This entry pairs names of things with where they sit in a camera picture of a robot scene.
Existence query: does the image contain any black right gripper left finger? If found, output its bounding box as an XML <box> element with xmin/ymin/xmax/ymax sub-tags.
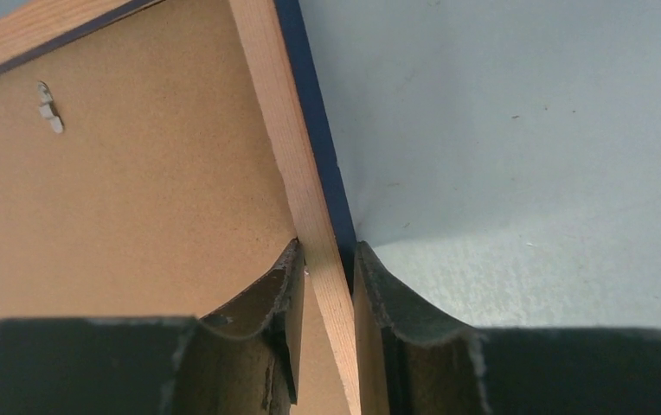
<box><xmin>0</xmin><ymin>240</ymin><xmax>305</xmax><ymax>414</ymax></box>

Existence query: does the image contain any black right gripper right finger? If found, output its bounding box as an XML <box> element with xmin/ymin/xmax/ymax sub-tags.
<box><xmin>353</xmin><ymin>242</ymin><xmax>661</xmax><ymax>414</ymax></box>

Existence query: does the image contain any brown frame backing board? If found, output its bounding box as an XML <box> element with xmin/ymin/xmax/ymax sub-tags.
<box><xmin>0</xmin><ymin>1</ymin><xmax>360</xmax><ymax>414</ymax></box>

